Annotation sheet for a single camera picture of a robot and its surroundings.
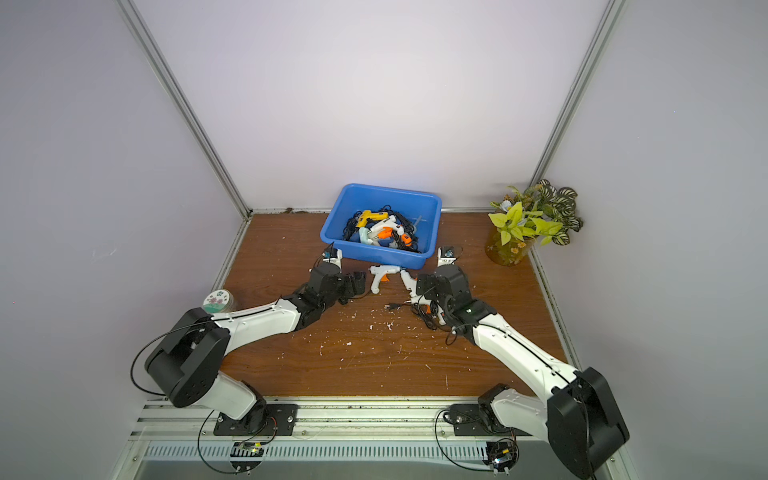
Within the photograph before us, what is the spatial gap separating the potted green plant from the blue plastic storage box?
23 centimetres

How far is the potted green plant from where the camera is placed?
0.86 metres

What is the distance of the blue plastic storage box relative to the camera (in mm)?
1027
